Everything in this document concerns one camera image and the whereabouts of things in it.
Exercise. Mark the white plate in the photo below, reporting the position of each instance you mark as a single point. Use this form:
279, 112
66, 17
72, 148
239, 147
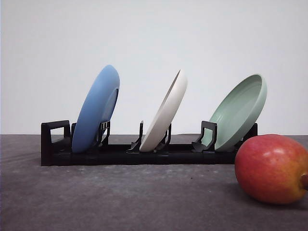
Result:
166, 114

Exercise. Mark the green plate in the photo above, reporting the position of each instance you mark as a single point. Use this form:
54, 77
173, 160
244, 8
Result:
239, 113

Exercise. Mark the blue plate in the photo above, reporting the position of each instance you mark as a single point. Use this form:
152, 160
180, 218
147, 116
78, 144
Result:
97, 109

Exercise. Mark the red yellow pomegranate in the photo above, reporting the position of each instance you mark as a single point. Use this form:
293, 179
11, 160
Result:
273, 168

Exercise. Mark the black plate rack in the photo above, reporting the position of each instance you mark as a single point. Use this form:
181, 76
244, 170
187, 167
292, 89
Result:
57, 149

